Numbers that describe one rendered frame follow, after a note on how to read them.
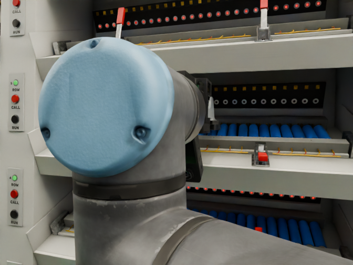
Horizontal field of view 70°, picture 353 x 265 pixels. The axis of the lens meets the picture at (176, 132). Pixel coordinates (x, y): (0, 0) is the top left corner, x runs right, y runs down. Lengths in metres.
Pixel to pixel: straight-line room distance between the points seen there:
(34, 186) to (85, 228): 0.43
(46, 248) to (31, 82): 0.35
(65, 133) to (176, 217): 0.09
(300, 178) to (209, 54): 0.25
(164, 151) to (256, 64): 0.30
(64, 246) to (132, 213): 0.46
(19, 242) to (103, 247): 0.49
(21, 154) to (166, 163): 0.48
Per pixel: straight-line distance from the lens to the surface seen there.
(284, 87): 0.58
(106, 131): 0.16
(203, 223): 0.16
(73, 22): 0.73
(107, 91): 0.16
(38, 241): 0.65
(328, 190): 0.46
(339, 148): 0.49
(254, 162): 0.43
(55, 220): 0.66
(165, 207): 0.18
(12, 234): 0.68
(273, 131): 0.52
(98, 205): 0.18
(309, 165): 0.45
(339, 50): 0.46
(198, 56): 0.45
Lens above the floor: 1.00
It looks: 1 degrees down
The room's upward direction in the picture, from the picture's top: 1 degrees clockwise
